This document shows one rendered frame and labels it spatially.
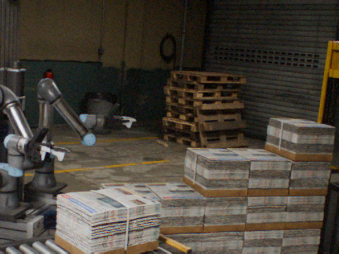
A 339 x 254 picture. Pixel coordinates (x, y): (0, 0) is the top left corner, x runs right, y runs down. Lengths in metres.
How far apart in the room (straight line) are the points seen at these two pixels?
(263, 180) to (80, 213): 1.52
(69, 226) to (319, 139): 1.87
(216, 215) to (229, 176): 0.26
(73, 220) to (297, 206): 1.77
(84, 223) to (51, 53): 8.13
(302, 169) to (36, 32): 7.25
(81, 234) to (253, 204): 1.48
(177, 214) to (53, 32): 7.35
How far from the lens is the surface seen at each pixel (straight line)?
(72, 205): 2.32
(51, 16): 10.24
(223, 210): 3.40
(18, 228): 2.90
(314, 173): 3.65
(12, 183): 2.90
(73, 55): 10.50
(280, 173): 3.52
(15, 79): 3.06
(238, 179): 3.38
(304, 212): 3.70
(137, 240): 2.40
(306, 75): 10.66
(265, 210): 3.54
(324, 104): 4.23
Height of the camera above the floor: 1.71
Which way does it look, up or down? 12 degrees down
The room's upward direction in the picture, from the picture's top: 4 degrees clockwise
